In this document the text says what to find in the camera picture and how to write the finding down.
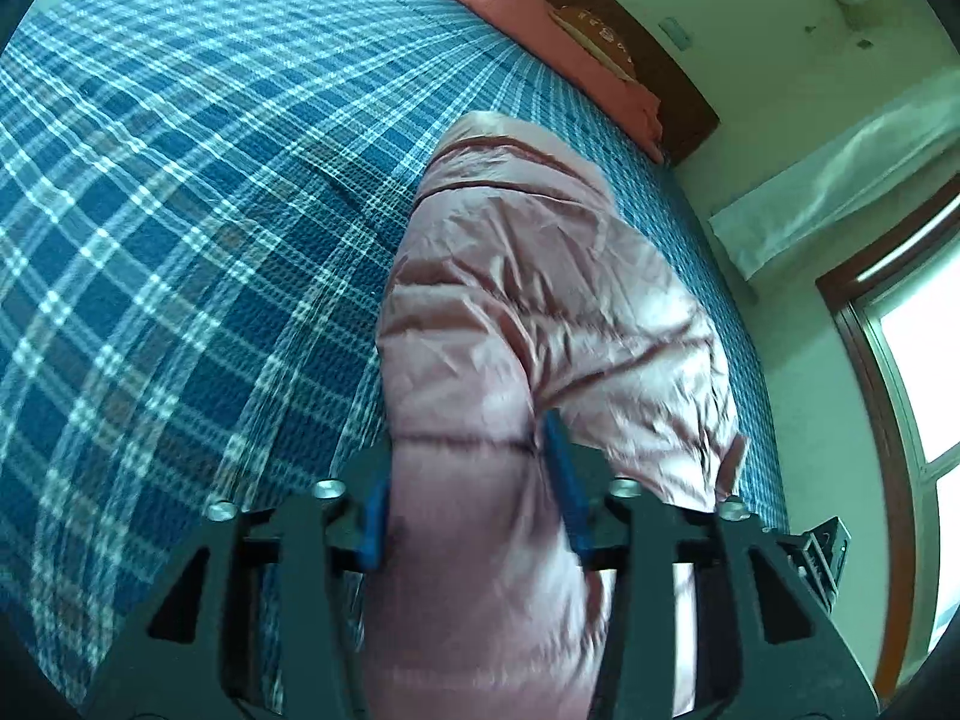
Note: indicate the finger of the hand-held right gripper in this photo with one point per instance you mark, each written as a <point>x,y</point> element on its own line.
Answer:
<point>821,551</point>

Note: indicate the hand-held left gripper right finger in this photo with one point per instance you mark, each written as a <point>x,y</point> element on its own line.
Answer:
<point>566,495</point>

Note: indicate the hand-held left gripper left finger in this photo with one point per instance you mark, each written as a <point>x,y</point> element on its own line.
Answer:
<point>373,532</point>

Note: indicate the pink puffer jacket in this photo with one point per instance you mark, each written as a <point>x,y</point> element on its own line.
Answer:
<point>525,277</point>

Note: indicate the brown framed window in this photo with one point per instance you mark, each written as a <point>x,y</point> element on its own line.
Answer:
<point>915,345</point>

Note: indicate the blue plaid bed sheet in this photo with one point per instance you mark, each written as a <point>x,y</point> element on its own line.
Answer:
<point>187,240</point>

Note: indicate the white curtain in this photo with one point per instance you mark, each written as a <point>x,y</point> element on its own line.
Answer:
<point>825,195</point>

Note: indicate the dark wooden headboard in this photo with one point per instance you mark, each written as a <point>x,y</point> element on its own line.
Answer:
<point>679,109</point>

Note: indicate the brown embroidered cushion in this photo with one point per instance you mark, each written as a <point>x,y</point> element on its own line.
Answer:
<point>596,41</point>

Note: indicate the red pillow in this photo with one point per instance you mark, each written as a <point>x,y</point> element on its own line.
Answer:
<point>510,4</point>

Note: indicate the wall switch plate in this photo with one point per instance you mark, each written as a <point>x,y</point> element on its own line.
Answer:
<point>675,33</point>

